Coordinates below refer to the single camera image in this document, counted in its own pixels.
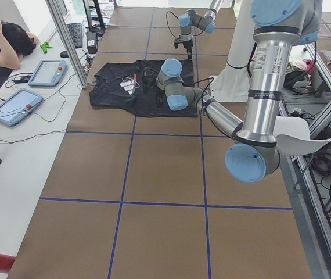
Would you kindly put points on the lower teach pendant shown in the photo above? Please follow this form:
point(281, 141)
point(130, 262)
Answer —
point(19, 105)

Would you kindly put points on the green clamp tool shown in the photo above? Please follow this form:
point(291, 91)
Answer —
point(45, 47)

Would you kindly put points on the black computer mouse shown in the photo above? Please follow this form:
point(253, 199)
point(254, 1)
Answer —
point(64, 54)

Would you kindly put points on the white plastic chair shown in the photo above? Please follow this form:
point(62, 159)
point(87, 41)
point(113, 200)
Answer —
point(293, 137)

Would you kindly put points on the black keyboard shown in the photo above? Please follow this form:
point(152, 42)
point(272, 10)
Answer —
point(76, 34)

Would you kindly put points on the teach pendant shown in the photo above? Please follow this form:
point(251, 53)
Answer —
point(48, 73)
point(19, 105)

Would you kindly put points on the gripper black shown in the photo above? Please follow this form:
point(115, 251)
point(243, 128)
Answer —
point(154, 84)
point(188, 46)

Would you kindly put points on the black graphic t-shirt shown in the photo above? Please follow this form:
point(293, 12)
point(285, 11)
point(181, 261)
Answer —
point(119, 85)

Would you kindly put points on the black box device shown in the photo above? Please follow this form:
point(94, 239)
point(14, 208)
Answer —
point(92, 42)

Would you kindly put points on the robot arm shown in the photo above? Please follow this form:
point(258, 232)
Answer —
point(262, 137)
point(191, 19)

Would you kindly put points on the aluminium frame post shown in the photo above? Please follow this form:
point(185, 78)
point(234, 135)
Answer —
point(56, 13)

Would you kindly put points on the upper teach pendant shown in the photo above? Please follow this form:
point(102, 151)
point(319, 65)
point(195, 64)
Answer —
point(48, 73)

